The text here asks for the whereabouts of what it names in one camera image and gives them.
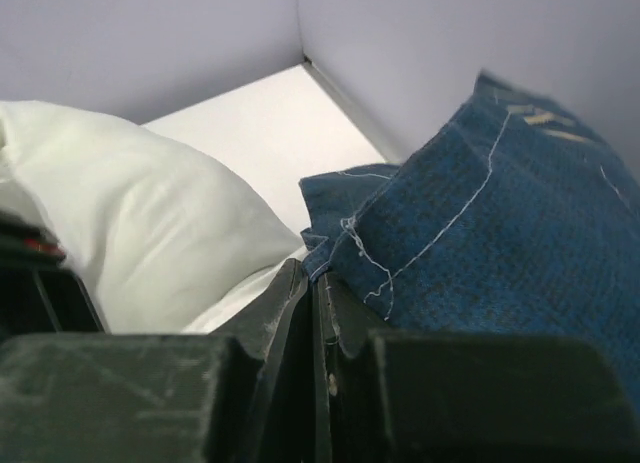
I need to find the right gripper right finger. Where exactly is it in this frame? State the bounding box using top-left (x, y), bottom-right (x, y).
top-left (312, 275), bottom-right (395, 462)

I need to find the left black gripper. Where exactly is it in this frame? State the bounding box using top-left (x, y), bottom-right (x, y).
top-left (1, 210), bottom-right (104, 341)

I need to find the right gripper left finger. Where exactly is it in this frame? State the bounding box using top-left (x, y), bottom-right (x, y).
top-left (209, 259), bottom-right (311, 462)

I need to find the white pillow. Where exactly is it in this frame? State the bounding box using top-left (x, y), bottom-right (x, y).
top-left (1, 101), bottom-right (303, 333)

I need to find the dark blue embroidered pillowcase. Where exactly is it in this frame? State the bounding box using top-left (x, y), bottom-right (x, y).
top-left (299, 73), bottom-right (639, 401)

